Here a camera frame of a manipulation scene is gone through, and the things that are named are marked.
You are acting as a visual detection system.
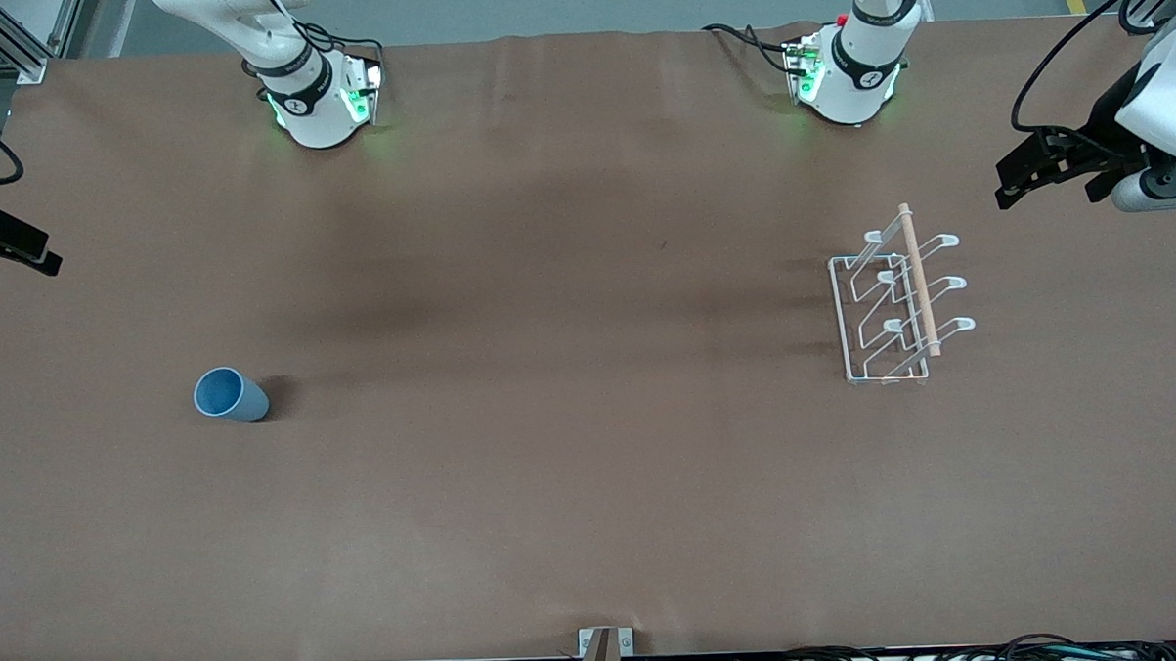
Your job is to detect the blue plastic cup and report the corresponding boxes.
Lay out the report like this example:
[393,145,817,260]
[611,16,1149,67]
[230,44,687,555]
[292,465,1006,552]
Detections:
[193,365,272,425]

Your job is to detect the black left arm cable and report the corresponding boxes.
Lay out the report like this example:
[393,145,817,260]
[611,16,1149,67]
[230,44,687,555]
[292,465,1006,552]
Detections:
[1005,0,1176,160]

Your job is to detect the white wire cup holder rack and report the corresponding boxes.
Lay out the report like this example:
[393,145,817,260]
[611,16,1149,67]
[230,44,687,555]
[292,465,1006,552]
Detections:
[826,200,979,388]

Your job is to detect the black left base cable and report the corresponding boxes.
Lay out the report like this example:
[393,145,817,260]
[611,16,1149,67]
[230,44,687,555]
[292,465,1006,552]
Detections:
[701,19,798,81]

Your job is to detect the black base cable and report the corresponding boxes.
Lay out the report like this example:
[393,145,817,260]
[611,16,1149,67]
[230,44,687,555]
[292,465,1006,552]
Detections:
[701,19,798,81]
[293,18,385,66]

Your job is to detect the black right base cable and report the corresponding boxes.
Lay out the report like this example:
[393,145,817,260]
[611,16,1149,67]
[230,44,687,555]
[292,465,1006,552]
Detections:
[293,18,385,66]

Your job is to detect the metal mounting bracket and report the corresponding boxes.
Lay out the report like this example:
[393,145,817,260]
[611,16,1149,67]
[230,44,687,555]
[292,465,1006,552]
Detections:
[578,627,635,661]

